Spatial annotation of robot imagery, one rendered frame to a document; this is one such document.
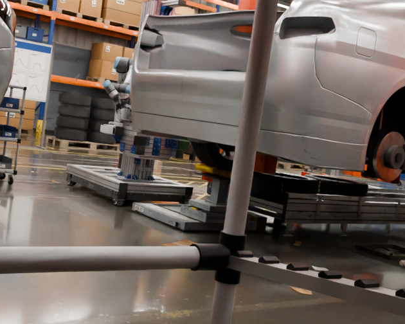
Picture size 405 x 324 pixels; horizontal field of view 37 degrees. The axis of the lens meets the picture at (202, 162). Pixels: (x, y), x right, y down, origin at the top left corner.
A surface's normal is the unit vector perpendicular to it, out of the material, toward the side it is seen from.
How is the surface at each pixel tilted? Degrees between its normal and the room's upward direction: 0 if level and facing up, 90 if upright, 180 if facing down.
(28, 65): 90
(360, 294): 90
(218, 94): 98
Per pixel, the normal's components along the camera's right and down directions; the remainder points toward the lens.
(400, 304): -0.82, -0.07
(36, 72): 0.58, 0.14
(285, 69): -0.40, -0.01
